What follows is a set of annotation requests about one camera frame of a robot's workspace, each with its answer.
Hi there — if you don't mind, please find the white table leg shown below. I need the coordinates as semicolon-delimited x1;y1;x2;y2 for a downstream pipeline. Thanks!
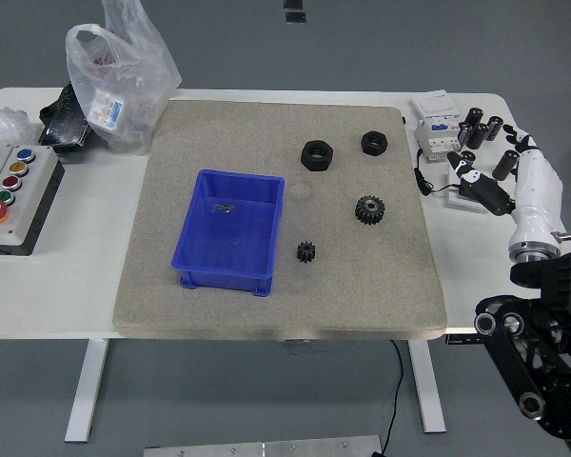
64;338;110;443
407;340;447;434

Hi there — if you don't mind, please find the small black hex nut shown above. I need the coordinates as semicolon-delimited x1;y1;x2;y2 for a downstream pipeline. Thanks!
360;130;390;157

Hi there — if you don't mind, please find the grey push-button control box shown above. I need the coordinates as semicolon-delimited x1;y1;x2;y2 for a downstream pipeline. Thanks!
0;145;67;257

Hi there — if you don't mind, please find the crumpled clear plastic wrap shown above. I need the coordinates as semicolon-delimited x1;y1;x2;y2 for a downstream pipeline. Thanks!
0;107;32;147

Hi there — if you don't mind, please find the black glossy case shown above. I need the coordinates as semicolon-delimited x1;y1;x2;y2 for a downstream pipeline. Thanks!
37;83;96;154

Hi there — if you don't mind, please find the white circuit breaker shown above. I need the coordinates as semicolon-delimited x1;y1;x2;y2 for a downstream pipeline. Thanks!
410;89;463;164

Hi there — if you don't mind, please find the black adapter cord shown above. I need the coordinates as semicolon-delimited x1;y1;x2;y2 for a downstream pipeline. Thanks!
413;148;461;196

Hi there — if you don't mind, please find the large black hex nut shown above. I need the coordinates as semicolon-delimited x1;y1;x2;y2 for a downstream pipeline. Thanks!
299;139;335;171

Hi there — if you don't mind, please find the white square plate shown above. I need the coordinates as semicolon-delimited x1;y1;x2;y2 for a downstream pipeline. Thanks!
444;165;494;214

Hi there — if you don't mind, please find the grey-brown mat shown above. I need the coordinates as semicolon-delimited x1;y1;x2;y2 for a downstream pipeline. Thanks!
112;98;448;342

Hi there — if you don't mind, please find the clear plastic bag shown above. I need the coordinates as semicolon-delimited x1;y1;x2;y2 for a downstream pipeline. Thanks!
65;0;183;157

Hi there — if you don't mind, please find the white blue printed carton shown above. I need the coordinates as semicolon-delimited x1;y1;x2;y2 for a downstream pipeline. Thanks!
88;92;128;132

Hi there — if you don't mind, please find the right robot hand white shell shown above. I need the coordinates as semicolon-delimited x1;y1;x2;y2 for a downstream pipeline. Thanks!
446;124;564;251

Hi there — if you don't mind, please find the small black gear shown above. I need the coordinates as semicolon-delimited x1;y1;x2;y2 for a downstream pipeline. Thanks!
295;240;319;264

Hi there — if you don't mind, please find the blue plastic box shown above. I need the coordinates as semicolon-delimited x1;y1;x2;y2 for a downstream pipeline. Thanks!
170;169;286;297

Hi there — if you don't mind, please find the black floor cable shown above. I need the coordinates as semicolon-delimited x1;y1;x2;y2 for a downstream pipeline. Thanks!
378;338;405;456

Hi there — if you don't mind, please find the large black gear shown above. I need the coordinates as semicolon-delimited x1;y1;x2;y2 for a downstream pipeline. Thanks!
354;194;386;229

